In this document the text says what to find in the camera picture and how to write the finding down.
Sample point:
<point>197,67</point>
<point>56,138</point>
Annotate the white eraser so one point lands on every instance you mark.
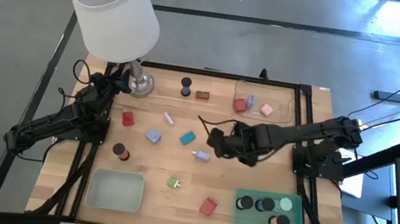
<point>168,118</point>

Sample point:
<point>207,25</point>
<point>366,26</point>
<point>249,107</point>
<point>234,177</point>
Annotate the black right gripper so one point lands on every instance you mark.
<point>246,143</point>

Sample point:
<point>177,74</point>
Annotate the black aluminium table frame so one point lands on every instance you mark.
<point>209,72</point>

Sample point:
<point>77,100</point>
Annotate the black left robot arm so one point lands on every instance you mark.
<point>68,114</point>

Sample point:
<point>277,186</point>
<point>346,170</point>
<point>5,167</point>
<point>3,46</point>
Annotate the black-capped blue cylinder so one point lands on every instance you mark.
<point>266,204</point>

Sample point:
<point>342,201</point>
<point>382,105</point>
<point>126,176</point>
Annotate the lavender plug adapter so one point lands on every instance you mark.
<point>251,101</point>
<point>153,135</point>
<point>202,155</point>

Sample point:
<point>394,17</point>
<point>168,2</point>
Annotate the green plug adapter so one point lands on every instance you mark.
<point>173,182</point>

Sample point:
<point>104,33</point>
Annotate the black-capped orange cylinder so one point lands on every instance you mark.
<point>281,221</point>

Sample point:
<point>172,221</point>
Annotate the black-capped red cylinder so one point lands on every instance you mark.
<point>118,149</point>

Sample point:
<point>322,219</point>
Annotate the grey floor foot bar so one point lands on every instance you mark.
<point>388,96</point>

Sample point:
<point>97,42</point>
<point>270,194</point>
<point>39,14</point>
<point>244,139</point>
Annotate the small red digital timer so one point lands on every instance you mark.
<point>202,95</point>

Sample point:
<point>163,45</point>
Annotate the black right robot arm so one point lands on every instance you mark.
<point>306,131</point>

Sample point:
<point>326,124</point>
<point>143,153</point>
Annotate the white paper sheet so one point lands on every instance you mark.
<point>353,186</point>

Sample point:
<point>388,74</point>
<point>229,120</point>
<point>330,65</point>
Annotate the black desk beam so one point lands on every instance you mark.
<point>383,159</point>

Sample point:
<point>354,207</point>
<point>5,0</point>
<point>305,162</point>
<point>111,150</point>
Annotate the red plug adapter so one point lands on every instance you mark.
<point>239,105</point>
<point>128,119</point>
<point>208,206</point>

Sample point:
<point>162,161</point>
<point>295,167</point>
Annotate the black metal clamp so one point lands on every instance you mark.
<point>263,74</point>

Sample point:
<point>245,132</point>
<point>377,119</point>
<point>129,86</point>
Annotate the teal rectangular box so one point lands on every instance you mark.
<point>187,138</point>

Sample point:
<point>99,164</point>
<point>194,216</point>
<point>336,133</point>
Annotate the pink plug adapter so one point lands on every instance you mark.
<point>266,109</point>

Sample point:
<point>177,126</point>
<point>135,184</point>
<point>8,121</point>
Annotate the floor power strip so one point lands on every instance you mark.
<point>363,125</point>

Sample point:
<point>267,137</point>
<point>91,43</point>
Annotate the mint green cylinder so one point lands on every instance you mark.
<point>285,204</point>

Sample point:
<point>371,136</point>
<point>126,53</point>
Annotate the grey plastic tray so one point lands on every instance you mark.
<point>115,191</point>

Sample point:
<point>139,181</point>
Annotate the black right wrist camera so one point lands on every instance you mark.
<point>217,135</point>

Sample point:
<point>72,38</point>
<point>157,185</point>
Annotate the clear plastic container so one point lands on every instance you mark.
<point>284,100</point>

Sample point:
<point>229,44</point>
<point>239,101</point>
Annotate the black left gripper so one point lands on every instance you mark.
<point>103,83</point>

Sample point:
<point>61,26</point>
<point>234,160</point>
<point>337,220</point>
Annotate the grey desk base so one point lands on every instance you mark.
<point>366,205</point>

